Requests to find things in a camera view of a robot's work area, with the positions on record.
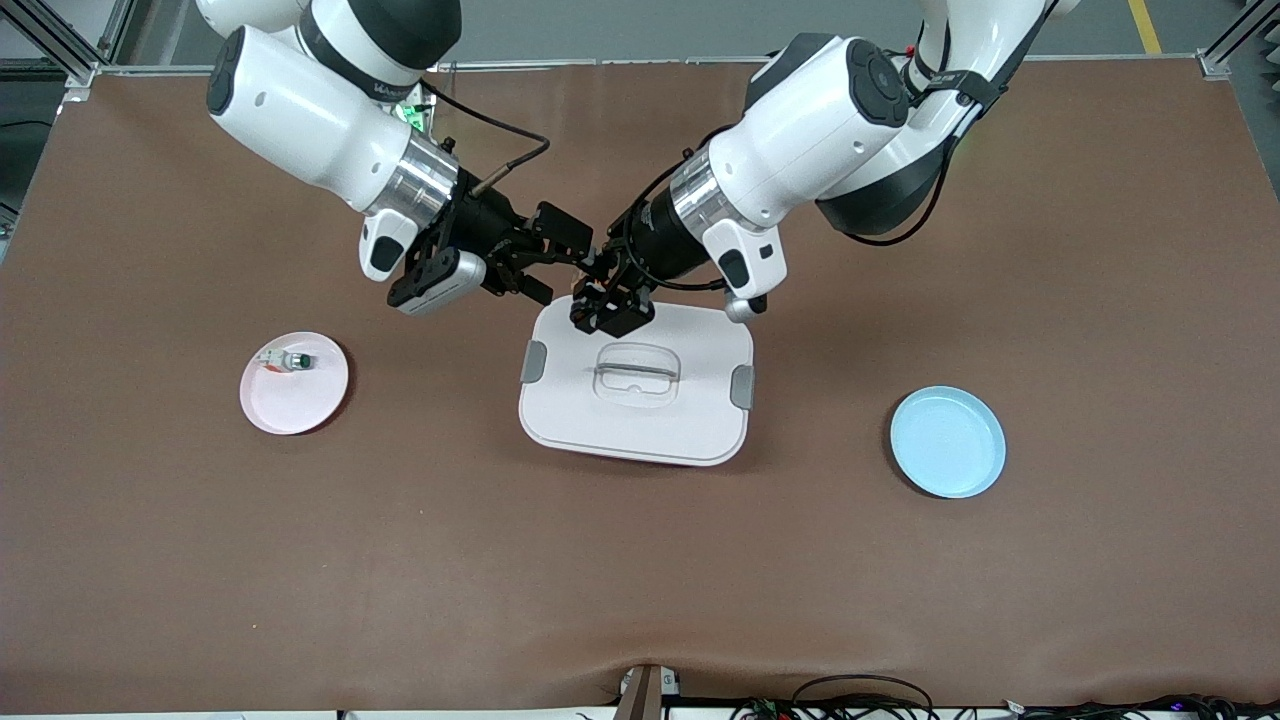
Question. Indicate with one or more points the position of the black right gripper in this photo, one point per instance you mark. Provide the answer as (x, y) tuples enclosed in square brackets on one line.
[(487, 222)]

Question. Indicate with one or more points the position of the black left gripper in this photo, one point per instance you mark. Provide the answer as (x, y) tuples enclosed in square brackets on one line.
[(655, 243)]

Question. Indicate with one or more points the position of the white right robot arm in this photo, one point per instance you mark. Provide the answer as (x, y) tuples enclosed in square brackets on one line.
[(300, 110)]

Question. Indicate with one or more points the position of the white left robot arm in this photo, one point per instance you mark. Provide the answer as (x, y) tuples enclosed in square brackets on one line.
[(800, 130)]

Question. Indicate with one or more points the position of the grey box latch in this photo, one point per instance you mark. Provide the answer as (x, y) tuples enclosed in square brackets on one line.
[(533, 362), (743, 388)]

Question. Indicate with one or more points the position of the white lidded storage box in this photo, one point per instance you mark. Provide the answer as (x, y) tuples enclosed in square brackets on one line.
[(640, 430)]

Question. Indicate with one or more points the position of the small white green-capped bottle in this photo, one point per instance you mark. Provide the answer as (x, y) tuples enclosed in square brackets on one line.
[(290, 360)]

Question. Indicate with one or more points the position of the pink round plate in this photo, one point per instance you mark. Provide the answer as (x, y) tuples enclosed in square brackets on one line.
[(295, 400)]

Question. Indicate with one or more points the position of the light blue round plate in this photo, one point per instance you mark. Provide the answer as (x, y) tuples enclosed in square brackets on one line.
[(945, 445)]

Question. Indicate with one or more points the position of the brown camera mount bracket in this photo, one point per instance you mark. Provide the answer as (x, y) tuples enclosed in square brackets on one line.
[(645, 695)]

